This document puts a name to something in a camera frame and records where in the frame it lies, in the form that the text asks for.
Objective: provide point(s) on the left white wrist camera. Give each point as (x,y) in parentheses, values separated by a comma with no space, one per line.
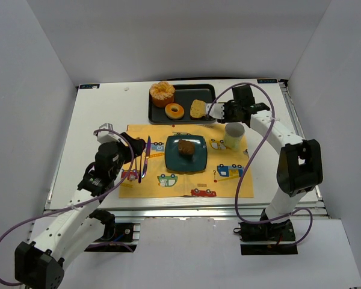
(105,135)

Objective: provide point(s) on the pale green mug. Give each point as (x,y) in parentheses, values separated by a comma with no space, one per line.
(233,134)

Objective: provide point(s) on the purple spoon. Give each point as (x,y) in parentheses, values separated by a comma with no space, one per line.
(141,163)

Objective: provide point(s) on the glazed donut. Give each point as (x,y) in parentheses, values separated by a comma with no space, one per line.
(174,111)

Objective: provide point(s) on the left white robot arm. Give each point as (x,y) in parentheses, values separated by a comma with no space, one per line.
(42,262)

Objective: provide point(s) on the teal square plate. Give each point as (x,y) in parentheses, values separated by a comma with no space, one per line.
(176,162)

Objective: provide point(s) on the yellow vehicle print placemat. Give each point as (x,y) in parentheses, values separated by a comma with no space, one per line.
(219,179)

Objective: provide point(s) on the bread slice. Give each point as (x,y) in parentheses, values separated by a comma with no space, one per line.
(197,109)

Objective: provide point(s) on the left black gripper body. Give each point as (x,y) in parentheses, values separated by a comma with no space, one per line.
(130,149)

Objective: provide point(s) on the metal tongs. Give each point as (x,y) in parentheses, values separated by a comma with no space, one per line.
(207,116)

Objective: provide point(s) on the purple knife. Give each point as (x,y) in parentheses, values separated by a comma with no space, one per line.
(147,155)

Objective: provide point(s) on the brown chocolate muffin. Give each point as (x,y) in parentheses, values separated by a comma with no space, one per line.
(186,147)

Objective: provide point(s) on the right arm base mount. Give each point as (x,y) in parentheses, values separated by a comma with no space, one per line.
(266,239)

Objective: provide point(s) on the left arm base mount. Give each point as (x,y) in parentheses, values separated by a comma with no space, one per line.
(121,238)

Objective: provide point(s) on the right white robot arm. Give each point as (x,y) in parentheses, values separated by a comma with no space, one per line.
(299,168)

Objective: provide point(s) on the orange swirl bun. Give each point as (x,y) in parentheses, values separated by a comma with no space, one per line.
(162,94)

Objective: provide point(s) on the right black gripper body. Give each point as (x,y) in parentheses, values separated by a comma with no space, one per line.
(226,112)

